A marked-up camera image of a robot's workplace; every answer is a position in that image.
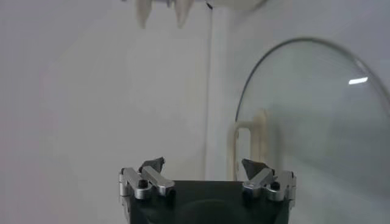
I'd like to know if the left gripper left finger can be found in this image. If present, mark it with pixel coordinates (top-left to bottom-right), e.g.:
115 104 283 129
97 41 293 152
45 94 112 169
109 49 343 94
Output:
118 156 177 201

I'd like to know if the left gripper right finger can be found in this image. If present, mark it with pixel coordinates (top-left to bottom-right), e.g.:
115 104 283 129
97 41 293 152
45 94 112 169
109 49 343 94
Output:
240 158 297 203

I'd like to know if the round glass pot lid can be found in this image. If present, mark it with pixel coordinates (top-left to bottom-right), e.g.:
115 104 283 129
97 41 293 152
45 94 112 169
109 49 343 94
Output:
228 37 390 224

